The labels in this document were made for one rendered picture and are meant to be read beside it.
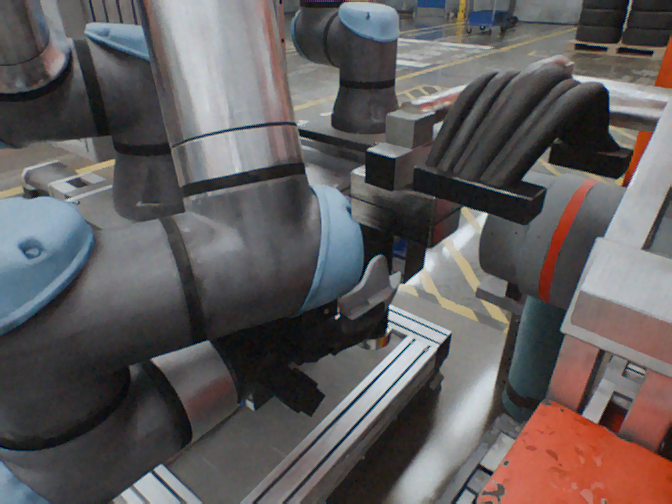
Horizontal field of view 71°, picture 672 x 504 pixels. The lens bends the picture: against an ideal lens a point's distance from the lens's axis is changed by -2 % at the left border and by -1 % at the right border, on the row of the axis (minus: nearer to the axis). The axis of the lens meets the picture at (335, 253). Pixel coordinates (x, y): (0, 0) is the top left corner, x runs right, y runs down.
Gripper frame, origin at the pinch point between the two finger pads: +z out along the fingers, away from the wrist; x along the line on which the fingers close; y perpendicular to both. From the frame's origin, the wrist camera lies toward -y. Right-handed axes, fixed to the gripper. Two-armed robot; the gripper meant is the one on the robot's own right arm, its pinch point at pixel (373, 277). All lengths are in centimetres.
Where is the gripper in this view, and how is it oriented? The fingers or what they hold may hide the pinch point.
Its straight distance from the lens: 49.9
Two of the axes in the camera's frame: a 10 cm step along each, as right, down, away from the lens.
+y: 0.0, -8.6, -5.1
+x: -7.5, -3.4, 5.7
